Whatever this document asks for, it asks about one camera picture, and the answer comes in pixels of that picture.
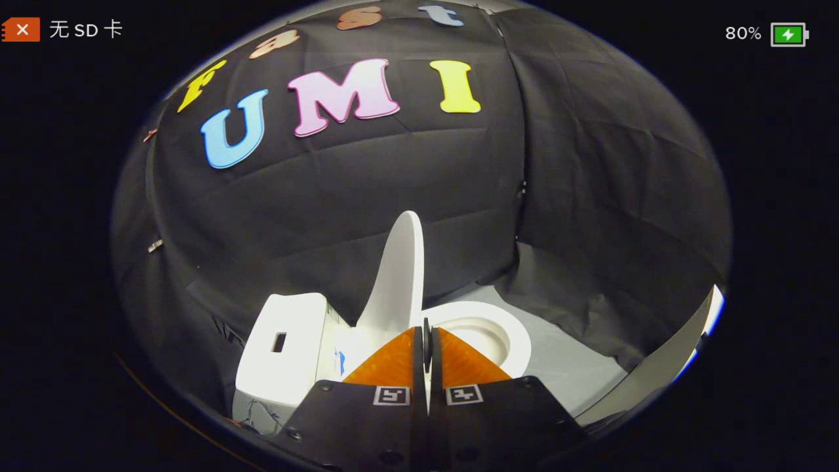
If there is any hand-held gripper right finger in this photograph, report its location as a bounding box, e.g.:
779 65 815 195
429 326 591 472

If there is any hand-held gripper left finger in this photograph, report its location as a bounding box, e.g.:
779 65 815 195
275 326 428 472

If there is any white toilet lid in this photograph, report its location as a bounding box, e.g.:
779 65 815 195
356 210 425 336

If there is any white toilet bowl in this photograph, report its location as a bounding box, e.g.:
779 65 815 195
318 301 532 420

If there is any white toilet tank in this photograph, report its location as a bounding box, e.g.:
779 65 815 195
234 293 351 435

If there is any white board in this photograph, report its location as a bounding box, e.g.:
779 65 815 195
576 285 726 428

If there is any black backdrop cloth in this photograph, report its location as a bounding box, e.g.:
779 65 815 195
110 0 733 430

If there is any tangle of thin wires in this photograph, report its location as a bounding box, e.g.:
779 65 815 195
246 399 286 430

